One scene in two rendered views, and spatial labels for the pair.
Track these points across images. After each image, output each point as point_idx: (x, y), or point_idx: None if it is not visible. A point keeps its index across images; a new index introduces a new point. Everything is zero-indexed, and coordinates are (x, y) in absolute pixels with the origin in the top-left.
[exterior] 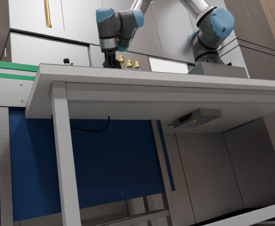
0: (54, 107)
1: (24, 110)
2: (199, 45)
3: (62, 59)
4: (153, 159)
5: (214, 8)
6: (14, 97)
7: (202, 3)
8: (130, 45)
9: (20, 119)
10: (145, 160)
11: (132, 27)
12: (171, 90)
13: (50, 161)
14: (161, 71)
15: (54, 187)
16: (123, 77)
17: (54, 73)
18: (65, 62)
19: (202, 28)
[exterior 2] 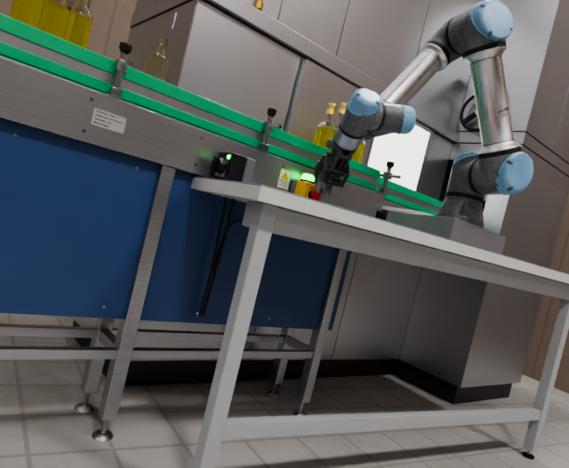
0: (253, 240)
1: (192, 175)
2: (466, 180)
3: (257, 71)
4: (323, 284)
5: (516, 149)
6: (187, 156)
7: (504, 133)
8: (365, 74)
9: (184, 188)
10: (313, 282)
11: (392, 132)
12: (397, 245)
13: (200, 255)
14: (390, 134)
15: (196, 291)
16: (350, 224)
17: (274, 203)
18: (269, 113)
19: (484, 166)
